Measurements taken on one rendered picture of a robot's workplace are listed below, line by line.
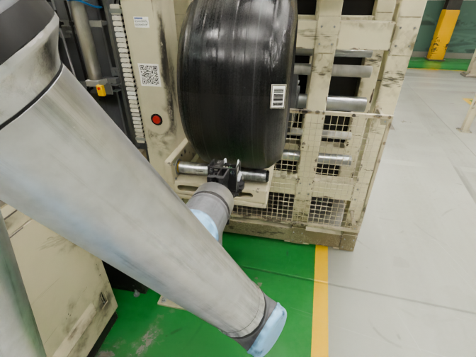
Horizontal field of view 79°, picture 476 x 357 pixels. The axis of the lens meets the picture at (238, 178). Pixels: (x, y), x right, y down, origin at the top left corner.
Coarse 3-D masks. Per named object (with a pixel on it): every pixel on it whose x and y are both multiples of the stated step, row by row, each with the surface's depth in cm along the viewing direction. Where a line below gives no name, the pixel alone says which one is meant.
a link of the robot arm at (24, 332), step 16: (0, 224) 28; (0, 240) 28; (0, 256) 28; (0, 272) 28; (16, 272) 31; (0, 288) 28; (16, 288) 31; (0, 304) 29; (16, 304) 31; (0, 320) 29; (16, 320) 31; (32, 320) 34; (0, 336) 29; (16, 336) 31; (32, 336) 34; (0, 352) 29; (16, 352) 31; (32, 352) 34
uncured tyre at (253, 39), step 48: (240, 0) 75; (288, 0) 77; (192, 48) 75; (240, 48) 72; (288, 48) 74; (192, 96) 78; (240, 96) 75; (288, 96) 120; (192, 144) 92; (240, 144) 84
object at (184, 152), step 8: (184, 144) 115; (176, 152) 109; (184, 152) 115; (192, 152) 124; (168, 160) 104; (176, 160) 108; (184, 160) 116; (168, 168) 104; (176, 168) 107; (168, 176) 106; (176, 176) 109
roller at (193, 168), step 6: (180, 162) 108; (186, 162) 108; (192, 162) 108; (180, 168) 107; (186, 168) 107; (192, 168) 107; (198, 168) 106; (204, 168) 106; (210, 168) 105; (246, 168) 104; (198, 174) 108; (204, 174) 107; (246, 174) 103; (252, 174) 103; (258, 174) 102; (264, 174) 102; (252, 180) 104; (258, 180) 103; (264, 180) 103
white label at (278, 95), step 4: (272, 84) 73; (276, 84) 73; (280, 84) 73; (284, 84) 74; (272, 88) 73; (276, 88) 74; (280, 88) 74; (284, 88) 74; (272, 92) 74; (276, 92) 74; (280, 92) 74; (284, 92) 74; (272, 96) 74; (276, 96) 74; (280, 96) 75; (284, 96) 75; (272, 100) 75; (276, 100) 75; (280, 100) 75; (284, 100) 75; (272, 104) 75; (276, 104) 75; (280, 104) 76; (284, 104) 76
